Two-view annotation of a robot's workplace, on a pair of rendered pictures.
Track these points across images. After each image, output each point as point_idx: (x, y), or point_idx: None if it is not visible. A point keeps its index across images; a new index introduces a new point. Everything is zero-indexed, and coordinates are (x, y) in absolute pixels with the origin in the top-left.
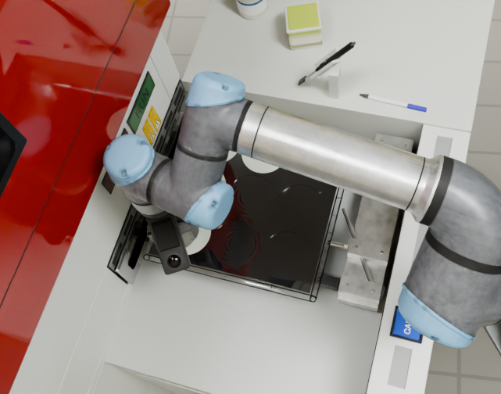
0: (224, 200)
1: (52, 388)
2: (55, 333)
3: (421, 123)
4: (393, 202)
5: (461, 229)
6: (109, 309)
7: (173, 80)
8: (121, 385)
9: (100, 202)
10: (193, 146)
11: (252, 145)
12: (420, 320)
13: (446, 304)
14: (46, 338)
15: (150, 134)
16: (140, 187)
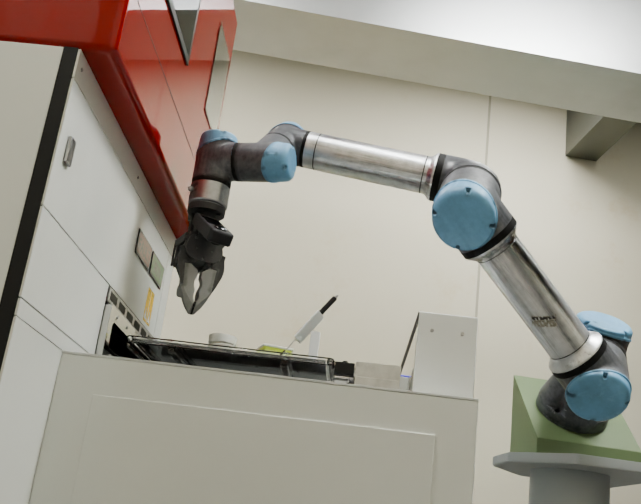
0: (294, 157)
1: (72, 219)
2: (97, 198)
3: None
4: (415, 163)
5: (462, 160)
6: (88, 322)
7: (158, 329)
8: (33, 443)
9: (133, 235)
10: (277, 131)
11: (318, 135)
12: (454, 185)
13: (468, 176)
14: (98, 182)
15: (146, 308)
16: (229, 143)
